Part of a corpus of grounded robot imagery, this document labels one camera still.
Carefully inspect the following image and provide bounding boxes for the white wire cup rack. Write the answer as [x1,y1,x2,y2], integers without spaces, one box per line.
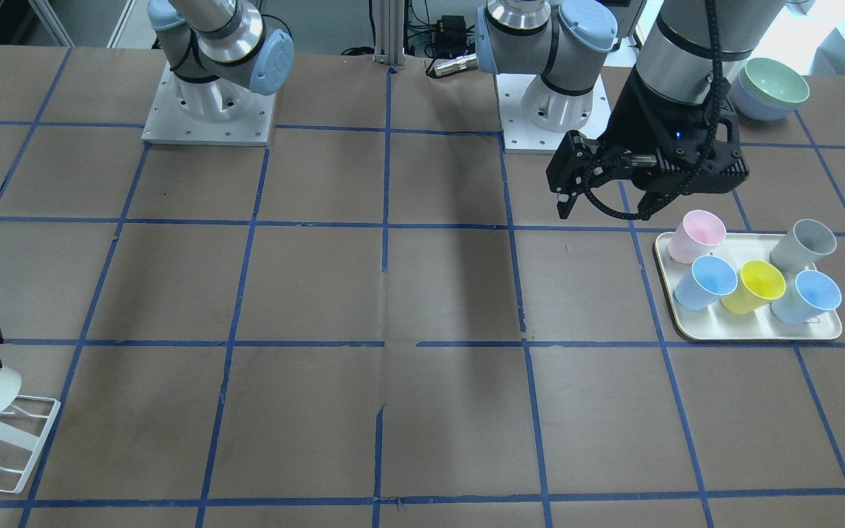
[0,395,62,494]

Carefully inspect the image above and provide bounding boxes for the blue cup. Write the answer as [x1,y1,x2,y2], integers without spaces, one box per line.
[771,268,843,324]
[672,254,738,311]

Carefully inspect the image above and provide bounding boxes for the yellow cup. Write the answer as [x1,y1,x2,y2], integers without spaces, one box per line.
[721,260,787,315]

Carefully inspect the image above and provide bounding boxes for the grey cup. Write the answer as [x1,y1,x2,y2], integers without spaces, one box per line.
[769,219,838,273]

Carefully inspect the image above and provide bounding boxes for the beige cup tray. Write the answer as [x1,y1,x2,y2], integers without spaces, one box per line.
[653,232,842,341]

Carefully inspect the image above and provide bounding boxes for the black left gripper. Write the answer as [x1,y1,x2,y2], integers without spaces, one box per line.
[546,70,724,220]

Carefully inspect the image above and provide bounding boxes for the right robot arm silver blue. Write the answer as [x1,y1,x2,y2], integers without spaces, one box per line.
[0,1,294,370]

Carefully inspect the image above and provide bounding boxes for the pink cup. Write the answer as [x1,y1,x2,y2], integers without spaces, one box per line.
[667,210,727,264]

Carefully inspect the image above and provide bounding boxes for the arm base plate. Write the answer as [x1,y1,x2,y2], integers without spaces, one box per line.
[142,63,277,147]
[495,74,611,154]

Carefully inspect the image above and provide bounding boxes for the stacked green blue bowls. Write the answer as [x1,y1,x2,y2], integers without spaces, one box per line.
[731,57,811,122]

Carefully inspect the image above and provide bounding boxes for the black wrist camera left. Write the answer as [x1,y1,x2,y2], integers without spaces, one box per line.
[640,104,749,195]

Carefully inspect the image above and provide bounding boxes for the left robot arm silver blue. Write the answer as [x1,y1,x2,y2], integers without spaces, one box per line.
[474,1,783,220]

